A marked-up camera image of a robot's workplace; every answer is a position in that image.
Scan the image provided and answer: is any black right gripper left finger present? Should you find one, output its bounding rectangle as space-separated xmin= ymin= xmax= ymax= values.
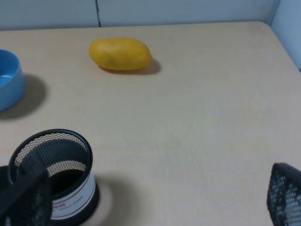
xmin=0 ymin=166 xmax=52 ymax=226

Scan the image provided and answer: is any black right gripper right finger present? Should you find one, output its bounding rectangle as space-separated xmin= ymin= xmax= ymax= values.
xmin=267 ymin=163 xmax=301 ymax=226

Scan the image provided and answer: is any black mesh pen holder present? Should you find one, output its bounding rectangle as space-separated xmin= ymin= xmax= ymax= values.
xmin=8 ymin=129 xmax=101 ymax=226

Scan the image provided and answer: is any blue plastic bowl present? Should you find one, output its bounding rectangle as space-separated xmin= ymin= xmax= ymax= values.
xmin=0 ymin=49 xmax=25 ymax=111

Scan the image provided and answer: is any yellow mango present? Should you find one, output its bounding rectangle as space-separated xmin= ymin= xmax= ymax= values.
xmin=89 ymin=37 xmax=152 ymax=71

